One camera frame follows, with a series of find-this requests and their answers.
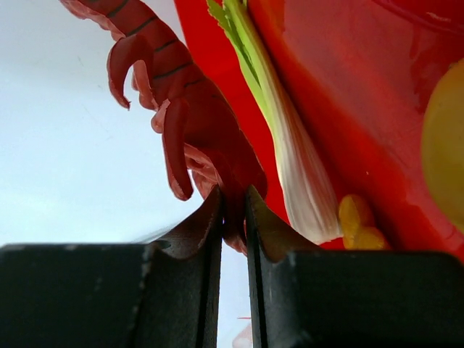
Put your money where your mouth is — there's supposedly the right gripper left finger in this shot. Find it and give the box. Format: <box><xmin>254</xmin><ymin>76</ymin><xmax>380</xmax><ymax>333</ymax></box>
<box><xmin>1</xmin><ymin>188</ymin><xmax>223</xmax><ymax>347</ymax></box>

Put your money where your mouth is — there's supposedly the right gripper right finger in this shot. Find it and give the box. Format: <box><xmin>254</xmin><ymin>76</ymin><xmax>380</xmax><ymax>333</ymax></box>
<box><xmin>246</xmin><ymin>187</ymin><xmax>463</xmax><ymax>347</ymax></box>

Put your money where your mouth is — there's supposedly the green white celery toy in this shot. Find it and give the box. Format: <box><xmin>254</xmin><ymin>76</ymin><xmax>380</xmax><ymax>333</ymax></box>
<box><xmin>207</xmin><ymin>1</ymin><xmax>342</xmax><ymax>245</ymax></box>

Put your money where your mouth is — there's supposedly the red lobster toy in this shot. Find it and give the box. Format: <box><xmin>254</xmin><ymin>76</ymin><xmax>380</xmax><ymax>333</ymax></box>
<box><xmin>64</xmin><ymin>1</ymin><xmax>268</xmax><ymax>253</ymax></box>

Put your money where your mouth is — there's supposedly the clear zip top bag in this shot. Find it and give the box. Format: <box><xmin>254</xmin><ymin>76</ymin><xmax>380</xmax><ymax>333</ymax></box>
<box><xmin>232</xmin><ymin>316</ymin><xmax>253</xmax><ymax>348</ymax></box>

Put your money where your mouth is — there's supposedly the yellow ginger toy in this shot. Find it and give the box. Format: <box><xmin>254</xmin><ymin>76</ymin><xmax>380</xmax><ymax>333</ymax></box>
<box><xmin>339</xmin><ymin>194</ymin><xmax>391</xmax><ymax>250</ymax></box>

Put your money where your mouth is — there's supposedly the yellow pepper toy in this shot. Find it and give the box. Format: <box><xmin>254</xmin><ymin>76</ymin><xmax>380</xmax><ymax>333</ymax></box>
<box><xmin>420</xmin><ymin>60</ymin><xmax>463</xmax><ymax>231</ymax></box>

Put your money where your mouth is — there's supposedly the red plastic tray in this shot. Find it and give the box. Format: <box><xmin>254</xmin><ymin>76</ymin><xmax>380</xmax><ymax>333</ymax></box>
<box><xmin>173</xmin><ymin>0</ymin><xmax>464</xmax><ymax>253</ymax></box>

